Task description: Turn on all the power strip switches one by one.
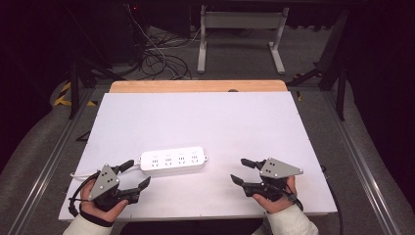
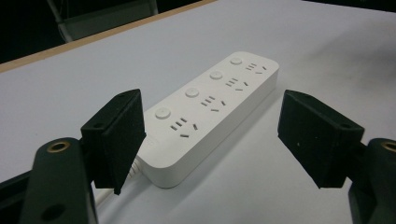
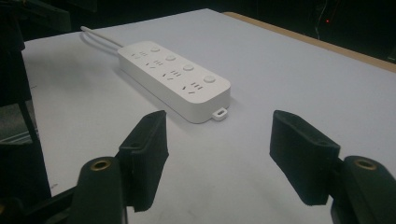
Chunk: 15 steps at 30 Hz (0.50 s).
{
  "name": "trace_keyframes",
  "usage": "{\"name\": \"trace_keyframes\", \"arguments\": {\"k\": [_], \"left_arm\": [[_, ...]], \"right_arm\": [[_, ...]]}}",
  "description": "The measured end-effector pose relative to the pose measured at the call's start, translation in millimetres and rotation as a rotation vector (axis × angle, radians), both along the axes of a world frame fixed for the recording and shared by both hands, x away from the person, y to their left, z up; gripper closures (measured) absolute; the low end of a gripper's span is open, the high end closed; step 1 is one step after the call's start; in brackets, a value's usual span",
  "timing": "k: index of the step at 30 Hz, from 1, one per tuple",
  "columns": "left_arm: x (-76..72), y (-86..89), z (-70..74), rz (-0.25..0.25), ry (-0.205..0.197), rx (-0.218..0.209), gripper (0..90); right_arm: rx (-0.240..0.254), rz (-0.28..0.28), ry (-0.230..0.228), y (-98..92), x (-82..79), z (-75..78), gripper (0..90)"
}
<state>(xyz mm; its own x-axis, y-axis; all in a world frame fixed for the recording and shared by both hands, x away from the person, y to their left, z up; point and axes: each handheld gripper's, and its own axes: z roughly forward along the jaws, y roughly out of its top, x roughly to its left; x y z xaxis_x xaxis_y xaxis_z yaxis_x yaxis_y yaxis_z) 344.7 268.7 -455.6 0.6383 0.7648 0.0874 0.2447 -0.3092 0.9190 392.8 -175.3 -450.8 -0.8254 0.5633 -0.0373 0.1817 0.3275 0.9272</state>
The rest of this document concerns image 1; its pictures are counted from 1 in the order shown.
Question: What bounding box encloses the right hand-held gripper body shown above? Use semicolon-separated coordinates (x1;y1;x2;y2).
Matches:
258;157;304;202

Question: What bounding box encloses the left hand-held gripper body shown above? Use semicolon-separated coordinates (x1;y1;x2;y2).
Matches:
88;164;131;212

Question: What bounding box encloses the white power strip cable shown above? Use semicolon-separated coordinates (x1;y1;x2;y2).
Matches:
69;162;142;179

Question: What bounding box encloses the white power strip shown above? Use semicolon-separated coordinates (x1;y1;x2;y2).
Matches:
139;146;209;173

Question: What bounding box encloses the person's left hand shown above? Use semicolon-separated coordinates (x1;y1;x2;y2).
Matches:
79;178;129;224

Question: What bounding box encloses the person's right hand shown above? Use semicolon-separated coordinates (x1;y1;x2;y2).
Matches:
252;174;299;215

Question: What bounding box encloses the white board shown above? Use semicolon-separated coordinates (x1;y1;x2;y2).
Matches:
58;91;339;222

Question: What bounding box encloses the person's dark lap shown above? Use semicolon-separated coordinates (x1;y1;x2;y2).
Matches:
119;217;264;235

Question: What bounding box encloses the yellow black hazard tape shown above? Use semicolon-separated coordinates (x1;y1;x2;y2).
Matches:
53;80;98;108

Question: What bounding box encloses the black metal stand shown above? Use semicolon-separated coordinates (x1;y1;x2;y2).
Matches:
286;9;349;122
63;58;127;120

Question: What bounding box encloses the wooden table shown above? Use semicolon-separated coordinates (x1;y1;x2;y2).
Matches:
109;79;289;94

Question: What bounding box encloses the dark equipment box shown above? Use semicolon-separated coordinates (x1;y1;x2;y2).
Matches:
97;0;192;64

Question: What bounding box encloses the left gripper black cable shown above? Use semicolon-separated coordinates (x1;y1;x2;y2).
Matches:
68;170;101;218

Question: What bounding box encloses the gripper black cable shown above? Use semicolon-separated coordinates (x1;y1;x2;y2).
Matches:
68;170;101;218
264;181;304;212

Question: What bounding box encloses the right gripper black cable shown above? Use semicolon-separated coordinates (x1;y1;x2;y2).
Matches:
264;181;304;212

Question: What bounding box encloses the black wrist strap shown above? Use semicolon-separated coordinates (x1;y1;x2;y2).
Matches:
78;209;115;228

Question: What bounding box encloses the aluminium floor rail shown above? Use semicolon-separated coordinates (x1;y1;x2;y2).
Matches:
7;87;96;235
320;90;403;235

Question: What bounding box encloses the black cable beside table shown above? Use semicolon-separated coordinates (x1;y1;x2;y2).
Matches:
320;164;345;235

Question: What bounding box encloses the bundle of floor cables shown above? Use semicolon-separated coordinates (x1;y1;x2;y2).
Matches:
124;3;202;81

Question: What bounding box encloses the white metal desk frame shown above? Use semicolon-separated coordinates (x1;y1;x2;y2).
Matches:
196;4;291;75

